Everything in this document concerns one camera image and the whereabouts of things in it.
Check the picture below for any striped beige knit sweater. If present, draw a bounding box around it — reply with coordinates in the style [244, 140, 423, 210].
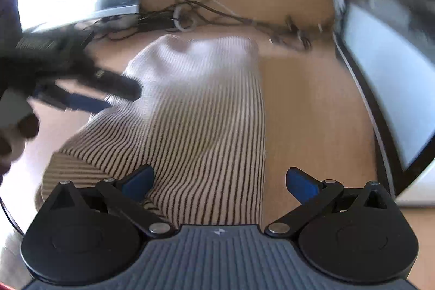
[40, 35, 265, 225]

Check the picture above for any operator hand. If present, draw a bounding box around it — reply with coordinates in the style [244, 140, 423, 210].
[1, 87, 39, 181]

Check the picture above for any black cable bundle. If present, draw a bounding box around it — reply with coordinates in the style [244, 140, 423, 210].
[91, 0, 313, 52]

